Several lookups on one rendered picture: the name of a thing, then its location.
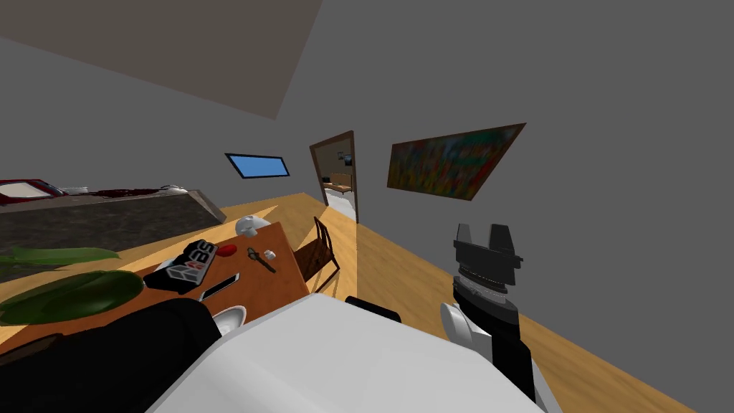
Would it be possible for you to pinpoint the white mug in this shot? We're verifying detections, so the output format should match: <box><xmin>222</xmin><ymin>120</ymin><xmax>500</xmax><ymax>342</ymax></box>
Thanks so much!
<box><xmin>235</xmin><ymin>214</ymin><xmax>272</xmax><ymax>239</ymax></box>

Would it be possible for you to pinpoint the brown wooden chair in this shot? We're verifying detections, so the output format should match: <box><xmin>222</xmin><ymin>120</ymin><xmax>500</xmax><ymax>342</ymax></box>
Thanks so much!
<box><xmin>292</xmin><ymin>216</ymin><xmax>341</xmax><ymax>294</ymax></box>

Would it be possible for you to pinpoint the white bowl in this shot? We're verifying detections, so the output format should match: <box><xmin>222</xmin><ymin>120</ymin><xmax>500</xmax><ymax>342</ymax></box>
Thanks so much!
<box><xmin>211</xmin><ymin>305</ymin><xmax>248</xmax><ymax>337</ymax></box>

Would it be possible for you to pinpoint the dark grey counter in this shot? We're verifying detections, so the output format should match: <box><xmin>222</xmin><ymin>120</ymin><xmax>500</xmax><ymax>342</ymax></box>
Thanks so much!
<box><xmin>0</xmin><ymin>178</ymin><xmax>228</xmax><ymax>257</ymax></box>

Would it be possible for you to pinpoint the green leafy plant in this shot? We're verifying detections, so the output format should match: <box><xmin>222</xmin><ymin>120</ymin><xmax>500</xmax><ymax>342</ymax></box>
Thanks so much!
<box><xmin>0</xmin><ymin>246</ymin><xmax>145</xmax><ymax>328</ymax></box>

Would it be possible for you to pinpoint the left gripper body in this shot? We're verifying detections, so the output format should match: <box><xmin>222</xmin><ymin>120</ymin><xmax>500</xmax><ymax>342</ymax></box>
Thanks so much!
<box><xmin>143</xmin><ymin>239</ymin><xmax>220</xmax><ymax>296</ymax></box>

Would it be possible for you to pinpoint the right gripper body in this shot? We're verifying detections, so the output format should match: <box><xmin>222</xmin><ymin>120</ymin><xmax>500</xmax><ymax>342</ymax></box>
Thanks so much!
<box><xmin>452</xmin><ymin>238</ymin><xmax>525</xmax><ymax>288</ymax></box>

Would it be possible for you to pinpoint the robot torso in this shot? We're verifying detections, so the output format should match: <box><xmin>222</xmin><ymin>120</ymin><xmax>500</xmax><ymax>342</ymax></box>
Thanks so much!
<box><xmin>146</xmin><ymin>292</ymin><xmax>547</xmax><ymax>413</ymax></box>

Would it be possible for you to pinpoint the blue window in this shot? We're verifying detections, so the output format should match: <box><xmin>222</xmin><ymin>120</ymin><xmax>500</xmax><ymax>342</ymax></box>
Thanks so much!
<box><xmin>224</xmin><ymin>152</ymin><xmax>291</xmax><ymax>180</ymax></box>

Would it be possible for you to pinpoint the black flat phone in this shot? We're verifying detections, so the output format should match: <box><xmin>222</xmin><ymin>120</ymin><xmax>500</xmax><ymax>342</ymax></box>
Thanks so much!
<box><xmin>198</xmin><ymin>272</ymin><xmax>242</xmax><ymax>303</ymax></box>

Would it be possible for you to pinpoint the colourful framed picture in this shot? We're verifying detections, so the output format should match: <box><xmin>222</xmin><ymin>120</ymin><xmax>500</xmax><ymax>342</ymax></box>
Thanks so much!
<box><xmin>386</xmin><ymin>122</ymin><xmax>528</xmax><ymax>202</ymax></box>

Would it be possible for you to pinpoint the brown wooden table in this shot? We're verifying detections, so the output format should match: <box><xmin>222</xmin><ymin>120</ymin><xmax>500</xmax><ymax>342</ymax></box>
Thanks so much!
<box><xmin>0</xmin><ymin>220</ymin><xmax>311</xmax><ymax>358</ymax></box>

